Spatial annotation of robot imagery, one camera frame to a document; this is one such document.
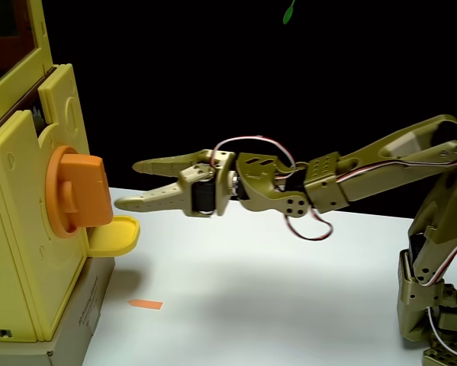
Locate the orange arrow sticker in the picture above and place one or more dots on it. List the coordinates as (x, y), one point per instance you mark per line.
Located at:
(146, 304)

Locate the green leaf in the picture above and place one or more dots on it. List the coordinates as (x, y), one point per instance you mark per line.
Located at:
(288, 15)

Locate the orange vending machine knob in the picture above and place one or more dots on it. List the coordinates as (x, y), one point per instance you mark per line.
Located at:
(84, 190)

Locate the yellow toy vending machine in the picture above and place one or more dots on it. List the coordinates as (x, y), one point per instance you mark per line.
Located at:
(14, 228)

